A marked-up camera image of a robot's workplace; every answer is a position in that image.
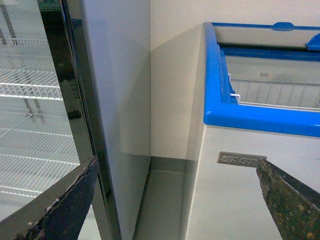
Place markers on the silver brand logo plate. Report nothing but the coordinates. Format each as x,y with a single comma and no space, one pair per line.
240,159

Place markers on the grey upright display fridge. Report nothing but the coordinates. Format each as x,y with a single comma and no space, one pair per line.
75,83

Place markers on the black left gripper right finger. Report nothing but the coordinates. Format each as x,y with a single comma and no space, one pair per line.
293,205

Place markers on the white wire freezer basket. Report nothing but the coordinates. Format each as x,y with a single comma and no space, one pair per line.
299,93

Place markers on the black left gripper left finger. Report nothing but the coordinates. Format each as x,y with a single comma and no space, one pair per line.
59,212

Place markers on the white blue chest freezer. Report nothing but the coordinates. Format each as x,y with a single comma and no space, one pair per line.
226,201

